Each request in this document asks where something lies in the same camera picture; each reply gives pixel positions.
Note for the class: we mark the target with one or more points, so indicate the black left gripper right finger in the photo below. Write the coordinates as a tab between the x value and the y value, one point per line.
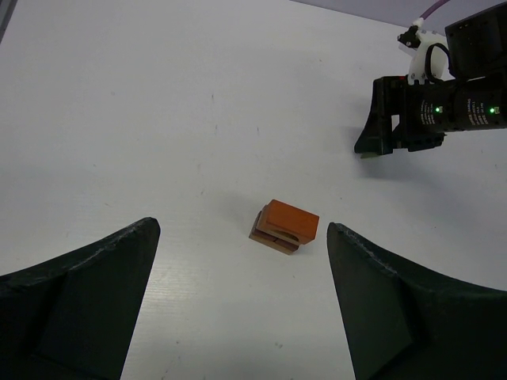
405	321

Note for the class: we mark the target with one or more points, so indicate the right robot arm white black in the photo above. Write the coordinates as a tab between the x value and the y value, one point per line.
456	82

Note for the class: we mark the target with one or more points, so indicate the tan long rectangular wood block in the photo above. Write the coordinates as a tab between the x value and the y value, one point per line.
273	242

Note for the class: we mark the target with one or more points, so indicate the orange arch wood block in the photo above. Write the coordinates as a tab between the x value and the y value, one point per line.
287	218

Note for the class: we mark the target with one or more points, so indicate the light tan rectangular wood block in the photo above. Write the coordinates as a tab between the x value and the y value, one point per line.
281	237

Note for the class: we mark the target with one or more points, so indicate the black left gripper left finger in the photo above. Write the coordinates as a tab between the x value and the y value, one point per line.
73	317

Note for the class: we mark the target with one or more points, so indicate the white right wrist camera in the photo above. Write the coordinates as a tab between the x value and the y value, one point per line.
429	52

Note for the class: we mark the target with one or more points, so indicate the aluminium table edge rail left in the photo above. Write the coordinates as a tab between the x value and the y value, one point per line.
7	8

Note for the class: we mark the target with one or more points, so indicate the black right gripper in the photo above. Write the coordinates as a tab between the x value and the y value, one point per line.
420	111

